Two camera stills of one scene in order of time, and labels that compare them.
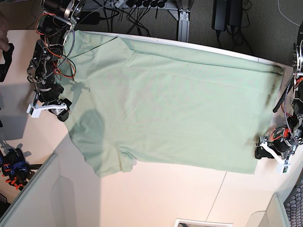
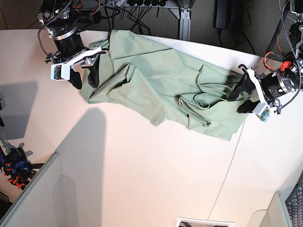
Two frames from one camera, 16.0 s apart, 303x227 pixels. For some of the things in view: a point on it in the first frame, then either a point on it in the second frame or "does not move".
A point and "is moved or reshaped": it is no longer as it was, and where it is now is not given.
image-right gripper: [283, 141] to [245, 84]
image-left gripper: [62, 114] to [84, 57]
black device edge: [7, 57] to [1, 122]
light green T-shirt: [130, 102] is moved or reshaped
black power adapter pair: [226, 12] does not move
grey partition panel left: [38, 205] does not move
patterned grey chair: [293, 205] does not move
